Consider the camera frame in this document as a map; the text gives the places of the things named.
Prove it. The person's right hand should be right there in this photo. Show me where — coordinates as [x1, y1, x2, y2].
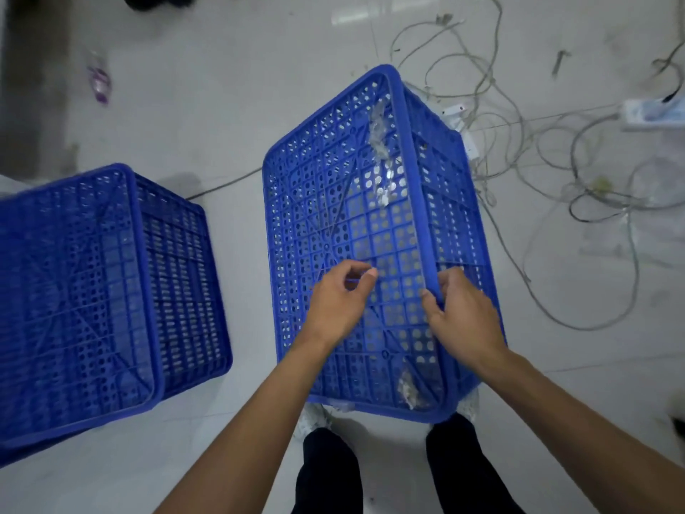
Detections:
[420, 266, 510, 371]

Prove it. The person's left hand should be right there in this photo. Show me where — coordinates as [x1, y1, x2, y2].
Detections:
[293, 259, 379, 353]

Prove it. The blue perforated plastic crate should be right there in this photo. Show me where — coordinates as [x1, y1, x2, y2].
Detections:
[262, 64, 506, 424]
[0, 163, 233, 469]

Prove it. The person's left forearm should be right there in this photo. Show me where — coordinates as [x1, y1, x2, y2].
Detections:
[154, 333, 337, 514]

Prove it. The person's right forearm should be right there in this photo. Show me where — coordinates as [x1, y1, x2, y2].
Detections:
[479, 349, 685, 514]

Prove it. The clear tape scrap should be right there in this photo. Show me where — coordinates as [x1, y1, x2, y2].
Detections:
[397, 368, 422, 412]

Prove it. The person's white right shoe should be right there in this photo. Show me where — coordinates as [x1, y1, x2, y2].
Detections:
[456, 387, 481, 423]

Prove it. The person's white shoe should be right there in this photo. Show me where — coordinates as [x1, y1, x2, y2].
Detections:
[456, 387, 481, 423]
[296, 403, 337, 440]

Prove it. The clear tape strip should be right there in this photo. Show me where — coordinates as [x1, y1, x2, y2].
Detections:
[367, 97, 410, 210]

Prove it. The person's white left shoe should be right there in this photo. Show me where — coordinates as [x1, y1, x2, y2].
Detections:
[296, 403, 337, 440]

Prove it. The person's right trouser leg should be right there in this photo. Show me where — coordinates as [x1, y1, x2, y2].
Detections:
[425, 413, 526, 514]

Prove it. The person's trouser leg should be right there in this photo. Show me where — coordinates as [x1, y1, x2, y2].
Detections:
[290, 427, 366, 514]
[425, 413, 526, 514]

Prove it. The white plug adapter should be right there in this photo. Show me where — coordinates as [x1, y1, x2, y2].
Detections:
[440, 103, 481, 162]

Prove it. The person's left trouser leg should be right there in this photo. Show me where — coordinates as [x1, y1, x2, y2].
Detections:
[290, 427, 366, 514]

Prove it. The white power strip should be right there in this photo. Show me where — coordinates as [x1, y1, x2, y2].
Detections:
[620, 96, 685, 131]

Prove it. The crumpled purple wrapper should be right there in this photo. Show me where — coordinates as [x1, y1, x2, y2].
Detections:
[87, 50, 111, 105]

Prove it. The grey floor cable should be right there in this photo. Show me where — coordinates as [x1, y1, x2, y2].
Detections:
[186, 167, 263, 202]

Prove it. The tangle of white cables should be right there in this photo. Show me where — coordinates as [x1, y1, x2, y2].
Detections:
[390, 0, 685, 332]

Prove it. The black cable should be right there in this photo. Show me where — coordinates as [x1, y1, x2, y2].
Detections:
[652, 45, 685, 104]

